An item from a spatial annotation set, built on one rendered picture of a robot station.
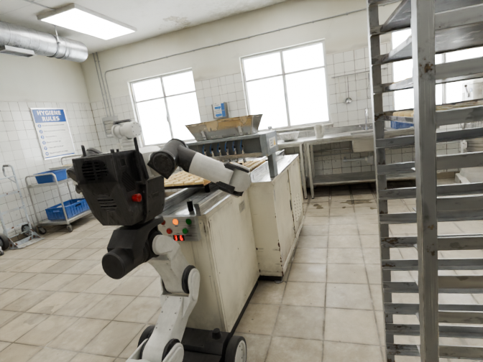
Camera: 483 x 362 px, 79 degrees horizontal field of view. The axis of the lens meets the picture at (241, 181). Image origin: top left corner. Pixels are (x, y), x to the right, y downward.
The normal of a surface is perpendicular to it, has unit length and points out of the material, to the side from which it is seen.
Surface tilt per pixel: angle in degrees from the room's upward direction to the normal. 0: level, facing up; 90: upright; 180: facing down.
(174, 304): 33
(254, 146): 90
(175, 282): 101
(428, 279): 90
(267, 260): 90
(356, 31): 90
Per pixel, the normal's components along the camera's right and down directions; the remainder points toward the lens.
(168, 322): -0.29, -0.69
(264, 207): -0.33, 0.23
